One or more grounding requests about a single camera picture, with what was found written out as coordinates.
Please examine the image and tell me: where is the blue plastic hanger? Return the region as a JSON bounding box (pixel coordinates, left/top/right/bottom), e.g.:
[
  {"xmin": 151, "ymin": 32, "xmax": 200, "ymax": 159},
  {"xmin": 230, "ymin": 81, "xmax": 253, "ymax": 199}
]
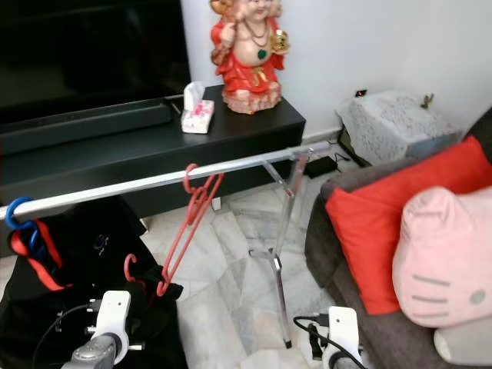
[{"xmin": 5, "ymin": 197, "xmax": 47, "ymax": 262}]

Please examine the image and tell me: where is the black shirt red collar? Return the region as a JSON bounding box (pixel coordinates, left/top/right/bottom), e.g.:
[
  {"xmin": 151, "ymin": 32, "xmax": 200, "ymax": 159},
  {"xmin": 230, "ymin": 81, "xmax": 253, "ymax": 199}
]
[{"xmin": 0, "ymin": 198, "xmax": 151, "ymax": 369}]

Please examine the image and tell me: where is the black soundbar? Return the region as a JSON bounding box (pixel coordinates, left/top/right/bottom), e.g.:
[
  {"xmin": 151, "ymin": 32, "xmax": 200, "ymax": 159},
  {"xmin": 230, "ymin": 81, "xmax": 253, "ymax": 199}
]
[{"xmin": 0, "ymin": 100, "xmax": 176, "ymax": 158}]

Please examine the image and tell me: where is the silver metal clothes rack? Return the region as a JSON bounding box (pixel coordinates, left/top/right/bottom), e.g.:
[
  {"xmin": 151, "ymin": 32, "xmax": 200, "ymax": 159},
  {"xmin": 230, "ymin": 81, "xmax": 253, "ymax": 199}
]
[{"xmin": 0, "ymin": 141, "xmax": 333, "ymax": 349}]

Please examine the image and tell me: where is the black television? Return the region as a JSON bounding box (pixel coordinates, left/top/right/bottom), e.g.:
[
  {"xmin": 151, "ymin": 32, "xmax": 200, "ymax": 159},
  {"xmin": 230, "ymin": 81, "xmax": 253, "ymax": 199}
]
[{"xmin": 0, "ymin": 0, "xmax": 191, "ymax": 124}]

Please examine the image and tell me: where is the white pink tissue box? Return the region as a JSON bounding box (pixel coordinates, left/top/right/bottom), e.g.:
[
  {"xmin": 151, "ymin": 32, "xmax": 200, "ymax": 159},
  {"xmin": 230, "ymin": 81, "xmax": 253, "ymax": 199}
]
[{"xmin": 181, "ymin": 81, "xmax": 215, "ymax": 135}]

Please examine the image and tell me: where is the black TV console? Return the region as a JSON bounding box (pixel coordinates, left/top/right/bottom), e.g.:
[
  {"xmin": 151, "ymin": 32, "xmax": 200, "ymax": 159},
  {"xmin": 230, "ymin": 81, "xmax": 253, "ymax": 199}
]
[{"xmin": 0, "ymin": 86, "xmax": 307, "ymax": 258}]

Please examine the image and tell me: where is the red laughing Buddha statue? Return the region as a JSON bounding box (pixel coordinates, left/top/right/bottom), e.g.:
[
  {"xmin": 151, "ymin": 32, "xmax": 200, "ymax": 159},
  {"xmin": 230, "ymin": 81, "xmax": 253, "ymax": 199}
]
[{"xmin": 209, "ymin": 0, "xmax": 291, "ymax": 115}]

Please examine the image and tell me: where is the dark grey fabric sofa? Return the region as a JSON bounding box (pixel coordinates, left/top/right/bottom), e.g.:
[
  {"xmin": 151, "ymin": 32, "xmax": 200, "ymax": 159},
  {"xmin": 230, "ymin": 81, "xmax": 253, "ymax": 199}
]
[{"xmin": 304, "ymin": 106, "xmax": 492, "ymax": 369}]

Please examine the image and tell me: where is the red cushion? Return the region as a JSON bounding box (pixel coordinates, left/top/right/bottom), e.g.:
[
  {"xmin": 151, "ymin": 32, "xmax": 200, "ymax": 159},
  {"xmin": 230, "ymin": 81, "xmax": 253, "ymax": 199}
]
[{"xmin": 324, "ymin": 136, "xmax": 492, "ymax": 316}]

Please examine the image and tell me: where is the white lace covered stool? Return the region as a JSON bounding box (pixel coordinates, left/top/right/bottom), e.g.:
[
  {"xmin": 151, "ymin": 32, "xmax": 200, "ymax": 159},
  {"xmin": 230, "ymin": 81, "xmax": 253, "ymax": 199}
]
[{"xmin": 336, "ymin": 90, "xmax": 466, "ymax": 166}]

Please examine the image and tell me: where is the pink Hello Kitty plush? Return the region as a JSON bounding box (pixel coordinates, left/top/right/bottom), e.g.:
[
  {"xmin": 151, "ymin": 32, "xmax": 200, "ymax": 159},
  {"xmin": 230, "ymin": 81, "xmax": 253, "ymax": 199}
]
[{"xmin": 392, "ymin": 186, "xmax": 492, "ymax": 330}]

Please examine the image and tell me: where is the grey Totoro plush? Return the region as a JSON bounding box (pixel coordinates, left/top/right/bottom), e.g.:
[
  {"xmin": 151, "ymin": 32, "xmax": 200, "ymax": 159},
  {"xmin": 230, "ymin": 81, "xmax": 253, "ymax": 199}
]
[{"xmin": 433, "ymin": 315, "xmax": 492, "ymax": 367}]

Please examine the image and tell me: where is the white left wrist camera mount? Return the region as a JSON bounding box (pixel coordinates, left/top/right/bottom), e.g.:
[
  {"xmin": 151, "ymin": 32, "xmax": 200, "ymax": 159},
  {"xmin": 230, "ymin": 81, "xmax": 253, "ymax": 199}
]
[{"xmin": 88, "ymin": 291, "xmax": 147, "ymax": 362}]

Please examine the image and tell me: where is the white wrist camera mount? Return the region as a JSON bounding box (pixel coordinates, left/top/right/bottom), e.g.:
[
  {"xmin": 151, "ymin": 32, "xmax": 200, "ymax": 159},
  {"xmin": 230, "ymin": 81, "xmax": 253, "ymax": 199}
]
[
  {"xmin": 88, "ymin": 291, "xmax": 147, "ymax": 362},
  {"xmin": 321, "ymin": 306, "xmax": 364, "ymax": 366}
]

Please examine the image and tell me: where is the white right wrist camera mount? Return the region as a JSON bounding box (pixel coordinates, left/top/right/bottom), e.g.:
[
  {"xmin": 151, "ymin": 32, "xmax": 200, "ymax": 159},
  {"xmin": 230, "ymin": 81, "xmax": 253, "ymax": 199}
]
[{"xmin": 321, "ymin": 306, "xmax": 364, "ymax": 366}]

